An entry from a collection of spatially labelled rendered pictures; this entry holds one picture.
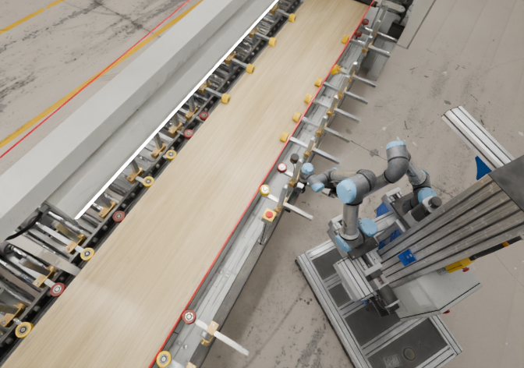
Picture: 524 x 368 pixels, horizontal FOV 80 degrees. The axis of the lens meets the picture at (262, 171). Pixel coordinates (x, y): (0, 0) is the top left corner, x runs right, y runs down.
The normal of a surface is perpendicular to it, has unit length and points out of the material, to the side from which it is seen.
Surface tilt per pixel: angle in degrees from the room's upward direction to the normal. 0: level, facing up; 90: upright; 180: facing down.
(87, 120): 0
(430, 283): 0
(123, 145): 61
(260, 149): 0
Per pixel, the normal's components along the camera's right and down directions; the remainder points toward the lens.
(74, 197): 0.81, 0.14
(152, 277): 0.08, -0.51
